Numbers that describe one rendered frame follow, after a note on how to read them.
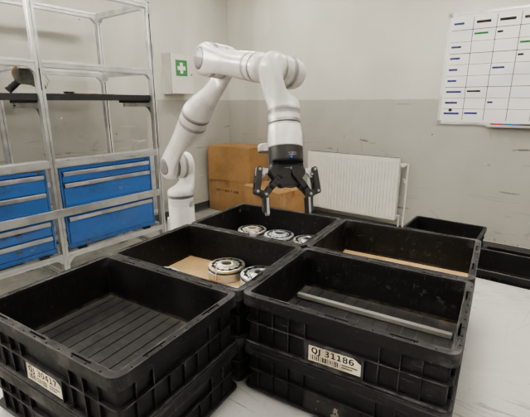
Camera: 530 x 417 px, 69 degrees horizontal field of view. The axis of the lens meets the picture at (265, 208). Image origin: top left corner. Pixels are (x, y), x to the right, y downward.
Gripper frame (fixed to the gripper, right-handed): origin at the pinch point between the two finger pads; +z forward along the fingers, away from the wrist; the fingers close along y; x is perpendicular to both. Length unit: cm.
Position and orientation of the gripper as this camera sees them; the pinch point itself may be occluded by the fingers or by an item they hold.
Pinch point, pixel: (287, 212)
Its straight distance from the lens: 83.9
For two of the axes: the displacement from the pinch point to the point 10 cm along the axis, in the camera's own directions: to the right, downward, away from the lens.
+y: 9.6, -0.2, 2.7
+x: -2.7, 0.6, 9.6
